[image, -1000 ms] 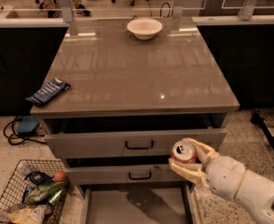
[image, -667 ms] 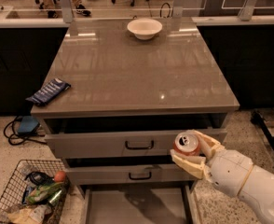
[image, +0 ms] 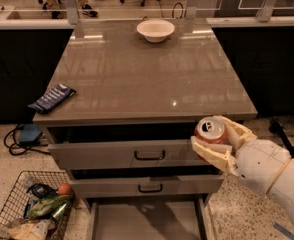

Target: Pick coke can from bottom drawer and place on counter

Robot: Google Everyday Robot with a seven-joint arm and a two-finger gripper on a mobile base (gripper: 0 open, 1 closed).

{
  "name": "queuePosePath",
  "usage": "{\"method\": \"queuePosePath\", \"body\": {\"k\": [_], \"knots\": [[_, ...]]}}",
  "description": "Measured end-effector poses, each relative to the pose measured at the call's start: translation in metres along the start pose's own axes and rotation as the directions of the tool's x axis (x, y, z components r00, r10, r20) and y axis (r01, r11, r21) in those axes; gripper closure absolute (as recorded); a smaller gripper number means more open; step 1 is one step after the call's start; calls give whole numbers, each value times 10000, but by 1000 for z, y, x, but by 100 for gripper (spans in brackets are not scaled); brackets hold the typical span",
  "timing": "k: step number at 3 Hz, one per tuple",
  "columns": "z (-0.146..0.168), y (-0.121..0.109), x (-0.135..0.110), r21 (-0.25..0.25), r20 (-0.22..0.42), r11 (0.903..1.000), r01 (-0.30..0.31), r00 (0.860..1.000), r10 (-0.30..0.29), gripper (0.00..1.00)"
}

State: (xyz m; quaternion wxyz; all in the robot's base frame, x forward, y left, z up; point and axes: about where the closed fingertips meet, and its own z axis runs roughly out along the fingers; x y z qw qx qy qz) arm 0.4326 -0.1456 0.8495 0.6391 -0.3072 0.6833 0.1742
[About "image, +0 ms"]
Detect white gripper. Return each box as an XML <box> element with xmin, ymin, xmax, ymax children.
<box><xmin>191</xmin><ymin>115</ymin><xmax>291</xmax><ymax>195</ymax></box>

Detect blue snack bag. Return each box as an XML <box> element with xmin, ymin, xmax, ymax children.
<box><xmin>28</xmin><ymin>84</ymin><xmax>76</xmax><ymax>114</ymax></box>

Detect grey top drawer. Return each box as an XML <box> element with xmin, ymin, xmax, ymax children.
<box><xmin>49</xmin><ymin>123</ymin><xmax>208</xmax><ymax>170</ymax></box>

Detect person legs in background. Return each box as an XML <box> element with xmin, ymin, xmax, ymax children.
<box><xmin>47</xmin><ymin>0</ymin><xmax>98</xmax><ymax>19</ymax></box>

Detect white ceramic bowl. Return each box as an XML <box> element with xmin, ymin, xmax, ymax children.
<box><xmin>137</xmin><ymin>19</ymin><xmax>175</xmax><ymax>43</ymax></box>

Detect yellow snack packet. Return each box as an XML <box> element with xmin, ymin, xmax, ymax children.
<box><xmin>8</xmin><ymin>219</ymin><xmax>56</xmax><ymax>240</ymax></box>

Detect grey bottom drawer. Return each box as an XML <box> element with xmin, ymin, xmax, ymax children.
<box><xmin>86</xmin><ymin>197</ymin><xmax>216</xmax><ymax>240</ymax></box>

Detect grey middle drawer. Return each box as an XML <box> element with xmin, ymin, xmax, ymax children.
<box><xmin>69</xmin><ymin>166</ymin><xmax>224</xmax><ymax>198</ymax></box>

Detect black rolling cart frame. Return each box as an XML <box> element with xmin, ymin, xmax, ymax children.
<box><xmin>269</xmin><ymin>115</ymin><xmax>294</xmax><ymax>158</ymax></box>

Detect green chip bag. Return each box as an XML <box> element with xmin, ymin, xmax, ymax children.
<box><xmin>27</xmin><ymin>195</ymin><xmax>68</xmax><ymax>219</ymax></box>

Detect red coke can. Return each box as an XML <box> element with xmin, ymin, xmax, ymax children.
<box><xmin>194</xmin><ymin>117</ymin><xmax>227</xmax><ymax>144</ymax></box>

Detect black wire basket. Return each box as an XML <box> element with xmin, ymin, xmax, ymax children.
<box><xmin>0</xmin><ymin>171</ymin><xmax>75</xmax><ymax>240</ymax></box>

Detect grey drawer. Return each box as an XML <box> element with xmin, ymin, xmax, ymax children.
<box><xmin>49</xmin><ymin>123</ymin><xmax>208</xmax><ymax>170</ymax></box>
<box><xmin>86</xmin><ymin>197</ymin><xmax>216</xmax><ymax>240</ymax></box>
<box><xmin>69</xmin><ymin>166</ymin><xmax>224</xmax><ymax>198</ymax></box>

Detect blue foot pedal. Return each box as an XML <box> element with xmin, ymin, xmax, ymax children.
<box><xmin>18</xmin><ymin>124</ymin><xmax>42</xmax><ymax>145</ymax></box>

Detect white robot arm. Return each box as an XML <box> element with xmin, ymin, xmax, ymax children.
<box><xmin>191</xmin><ymin>116</ymin><xmax>294</xmax><ymax>225</ymax></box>

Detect black floor cable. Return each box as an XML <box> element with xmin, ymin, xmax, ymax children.
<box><xmin>3</xmin><ymin>123</ymin><xmax>51</xmax><ymax>157</ymax></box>

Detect orange fruit in basket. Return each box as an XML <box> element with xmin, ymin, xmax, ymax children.
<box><xmin>58</xmin><ymin>183</ymin><xmax>71</xmax><ymax>195</ymax></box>

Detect grey cabinet counter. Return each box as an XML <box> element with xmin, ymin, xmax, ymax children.
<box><xmin>34</xmin><ymin>20</ymin><xmax>257</xmax><ymax>127</ymax></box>

